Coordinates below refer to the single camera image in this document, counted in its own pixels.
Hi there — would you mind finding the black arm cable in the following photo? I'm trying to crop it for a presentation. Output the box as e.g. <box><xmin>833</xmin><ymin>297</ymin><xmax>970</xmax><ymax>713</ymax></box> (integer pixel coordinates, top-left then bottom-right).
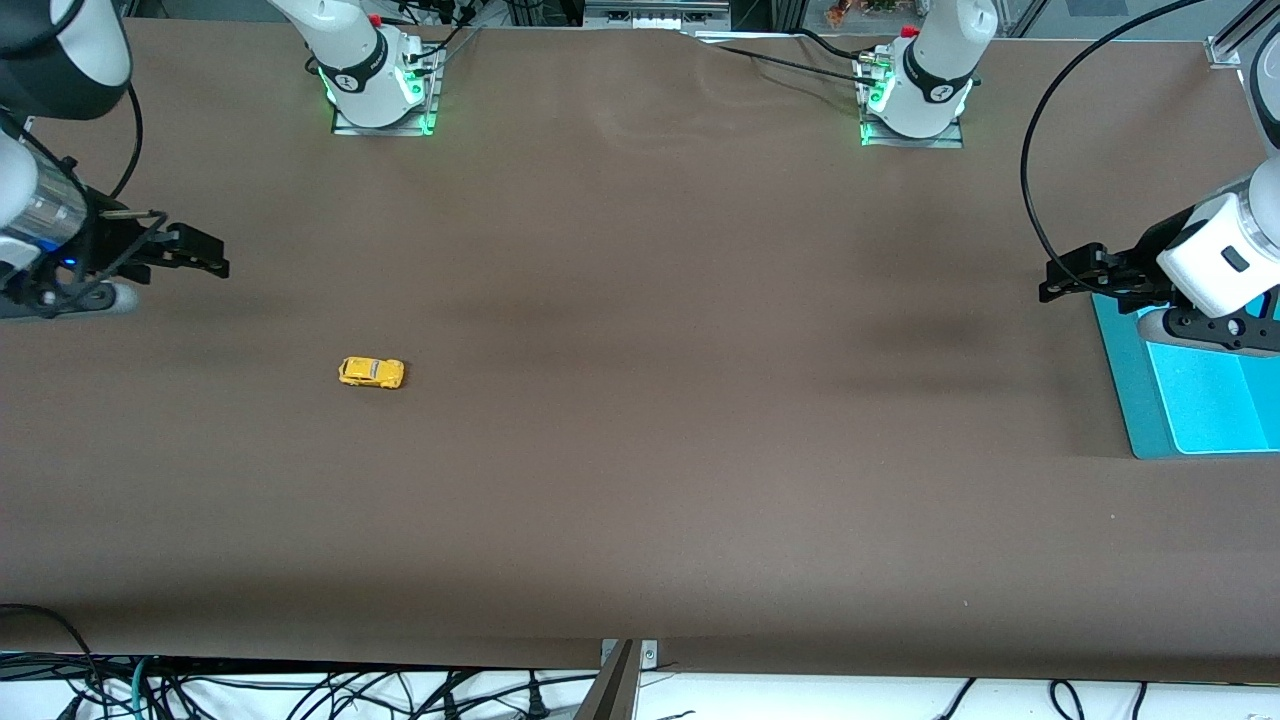
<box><xmin>110</xmin><ymin>85</ymin><xmax>144</xmax><ymax>201</ymax></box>
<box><xmin>1019</xmin><ymin>0</ymin><xmax>1216</xmax><ymax>266</ymax></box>

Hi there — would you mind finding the long black table cable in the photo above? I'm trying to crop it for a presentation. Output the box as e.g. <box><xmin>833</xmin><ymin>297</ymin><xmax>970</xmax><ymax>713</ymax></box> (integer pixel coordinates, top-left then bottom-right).
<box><xmin>712</xmin><ymin>42</ymin><xmax>876</xmax><ymax>83</ymax></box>

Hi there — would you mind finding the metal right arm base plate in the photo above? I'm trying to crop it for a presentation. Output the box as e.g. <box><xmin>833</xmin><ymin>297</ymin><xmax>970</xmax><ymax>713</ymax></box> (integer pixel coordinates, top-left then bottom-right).
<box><xmin>331</xmin><ymin>45</ymin><xmax>441</xmax><ymax>137</ymax></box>

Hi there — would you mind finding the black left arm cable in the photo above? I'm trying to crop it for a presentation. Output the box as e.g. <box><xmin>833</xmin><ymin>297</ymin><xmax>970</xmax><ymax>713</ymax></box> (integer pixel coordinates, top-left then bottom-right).
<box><xmin>1019</xmin><ymin>0</ymin><xmax>1216</xmax><ymax>266</ymax></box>

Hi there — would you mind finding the metal table edge bracket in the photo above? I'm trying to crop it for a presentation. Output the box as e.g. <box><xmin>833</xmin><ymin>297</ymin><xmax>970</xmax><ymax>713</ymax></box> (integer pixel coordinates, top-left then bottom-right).
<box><xmin>575</xmin><ymin>638</ymin><xmax>661</xmax><ymax>720</ymax></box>

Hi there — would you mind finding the yellow beetle toy car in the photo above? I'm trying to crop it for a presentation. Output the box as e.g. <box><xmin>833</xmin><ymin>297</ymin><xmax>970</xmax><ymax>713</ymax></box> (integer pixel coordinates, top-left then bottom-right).
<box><xmin>338</xmin><ymin>357</ymin><xmax>407</xmax><ymax>390</ymax></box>

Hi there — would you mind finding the aluminium frame corner rail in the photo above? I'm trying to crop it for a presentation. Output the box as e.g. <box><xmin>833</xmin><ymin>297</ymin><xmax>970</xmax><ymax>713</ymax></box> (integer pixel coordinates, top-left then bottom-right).
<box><xmin>1205</xmin><ymin>0</ymin><xmax>1280</xmax><ymax>69</ymax></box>

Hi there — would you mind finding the short black table cable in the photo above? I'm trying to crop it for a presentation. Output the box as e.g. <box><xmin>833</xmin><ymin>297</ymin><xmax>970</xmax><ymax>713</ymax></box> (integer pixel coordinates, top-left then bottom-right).
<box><xmin>795</xmin><ymin>28</ymin><xmax>866</xmax><ymax>61</ymax></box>

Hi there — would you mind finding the aluminium rail with white connectors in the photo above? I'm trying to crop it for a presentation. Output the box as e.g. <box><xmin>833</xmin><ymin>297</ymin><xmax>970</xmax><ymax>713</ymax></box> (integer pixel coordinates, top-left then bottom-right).
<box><xmin>583</xmin><ymin>0</ymin><xmax>733</xmax><ymax>31</ymax></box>

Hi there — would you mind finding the black floor cables pair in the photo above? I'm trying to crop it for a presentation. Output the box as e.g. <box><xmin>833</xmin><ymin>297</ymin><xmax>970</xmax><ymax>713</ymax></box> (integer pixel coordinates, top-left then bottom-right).
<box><xmin>930</xmin><ymin>678</ymin><xmax>1151</xmax><ymax>720</ymax></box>

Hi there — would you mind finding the black floor cable bundle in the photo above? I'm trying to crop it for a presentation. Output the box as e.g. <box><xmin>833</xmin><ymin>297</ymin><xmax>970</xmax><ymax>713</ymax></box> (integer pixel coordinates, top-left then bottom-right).
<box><xmin>0</xmin><ymin>603</ymin><xmax>601</xmax><ymax>720</ymax></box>

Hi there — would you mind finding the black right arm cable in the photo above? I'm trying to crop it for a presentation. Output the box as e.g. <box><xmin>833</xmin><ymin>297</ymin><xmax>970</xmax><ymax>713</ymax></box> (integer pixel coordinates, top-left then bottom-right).
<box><xmin>110</xmin><ymin>85</ymin><xmax>144</xmax><ymax>201</ymax></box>

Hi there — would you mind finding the brown table cover sheet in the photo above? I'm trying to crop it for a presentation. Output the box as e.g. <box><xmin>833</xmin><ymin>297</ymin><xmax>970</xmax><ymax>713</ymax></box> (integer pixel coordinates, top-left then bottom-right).
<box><xmin>0</xmin><ymin>18</ymin><xmax>1280</xmax><ymax>686</ymax></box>

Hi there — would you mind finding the orange background object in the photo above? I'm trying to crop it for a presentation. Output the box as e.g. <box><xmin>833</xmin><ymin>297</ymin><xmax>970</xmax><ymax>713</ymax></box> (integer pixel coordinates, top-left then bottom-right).
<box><xmin>825</xmin><ymin>0</ymin><xmax>901</xmax><ymax>27</ymax></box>

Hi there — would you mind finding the teal plastic bin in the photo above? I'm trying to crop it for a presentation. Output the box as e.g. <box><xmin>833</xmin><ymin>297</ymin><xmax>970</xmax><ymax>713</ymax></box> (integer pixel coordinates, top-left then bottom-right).
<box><xmin>1090</xmin><ymin>290</ymin><xmax>1280</xmax><ymax>461</ymax></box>

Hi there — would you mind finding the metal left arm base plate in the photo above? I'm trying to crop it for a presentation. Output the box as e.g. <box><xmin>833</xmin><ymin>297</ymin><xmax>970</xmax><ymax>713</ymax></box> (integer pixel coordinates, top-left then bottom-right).
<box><xmin>858</xmin><ymin>52</ymin><xmax>965</xmax><ymax>149</ymax></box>

